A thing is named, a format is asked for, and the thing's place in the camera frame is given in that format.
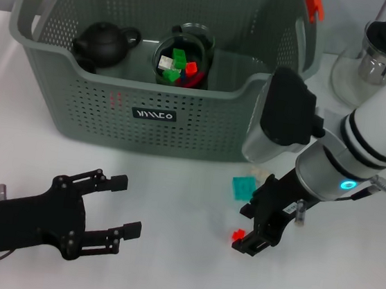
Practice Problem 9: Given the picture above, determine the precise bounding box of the grey perforated storage bin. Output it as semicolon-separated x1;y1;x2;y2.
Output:
0;0;331;175

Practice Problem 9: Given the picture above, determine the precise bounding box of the dark red curved brick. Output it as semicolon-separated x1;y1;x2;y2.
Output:
182;72;205;91

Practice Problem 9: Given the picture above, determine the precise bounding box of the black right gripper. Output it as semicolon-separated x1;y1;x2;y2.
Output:
230;162;317;263

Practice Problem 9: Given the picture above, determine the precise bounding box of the green stepped brick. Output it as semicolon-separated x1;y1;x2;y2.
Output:
170;46;188;70

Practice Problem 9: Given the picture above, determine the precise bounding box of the white brick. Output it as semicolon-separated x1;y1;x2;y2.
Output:
157;54;176;73
248;164;271;179

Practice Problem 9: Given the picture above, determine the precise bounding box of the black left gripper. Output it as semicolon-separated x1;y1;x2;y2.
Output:
0;157;149;272

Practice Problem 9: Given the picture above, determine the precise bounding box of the black clay teapot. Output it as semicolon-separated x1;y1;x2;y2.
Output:
69;18;143;73

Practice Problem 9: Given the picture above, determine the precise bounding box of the small red brick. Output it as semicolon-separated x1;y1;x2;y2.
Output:
184;61;200;77
230;227;247;244

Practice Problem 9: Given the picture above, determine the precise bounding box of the thin grey background cable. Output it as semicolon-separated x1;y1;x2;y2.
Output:
376;0;386;24

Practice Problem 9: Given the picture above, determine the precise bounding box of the teal square brick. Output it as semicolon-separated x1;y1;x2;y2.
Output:
229;174;259;204

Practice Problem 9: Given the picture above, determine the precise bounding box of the glass pitcher black handle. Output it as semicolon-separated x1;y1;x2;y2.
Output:
326;13;386;112

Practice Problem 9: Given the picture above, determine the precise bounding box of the silver spring cable plug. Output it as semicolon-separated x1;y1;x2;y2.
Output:
370;174;386;193

